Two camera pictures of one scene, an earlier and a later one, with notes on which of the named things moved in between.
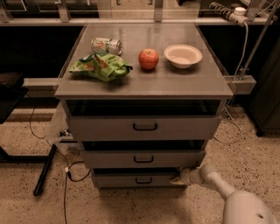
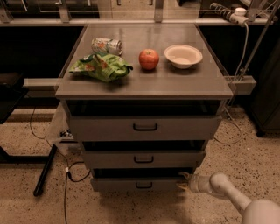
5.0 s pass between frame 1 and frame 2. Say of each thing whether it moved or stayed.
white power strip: stayed
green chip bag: stayed
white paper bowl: stayed
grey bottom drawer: moved
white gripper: moved
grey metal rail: stayed
